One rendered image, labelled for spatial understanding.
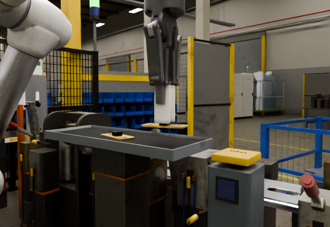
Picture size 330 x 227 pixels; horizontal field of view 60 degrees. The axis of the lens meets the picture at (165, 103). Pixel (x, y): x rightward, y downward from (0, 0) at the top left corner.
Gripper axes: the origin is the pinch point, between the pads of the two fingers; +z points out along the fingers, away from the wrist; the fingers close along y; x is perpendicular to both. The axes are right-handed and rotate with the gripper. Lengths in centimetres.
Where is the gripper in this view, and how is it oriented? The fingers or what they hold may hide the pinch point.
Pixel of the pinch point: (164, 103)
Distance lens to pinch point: 53.6
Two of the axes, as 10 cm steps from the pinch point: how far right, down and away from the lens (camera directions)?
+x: -9.2, -0.2, 3.9
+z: 0.0, 10.0, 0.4
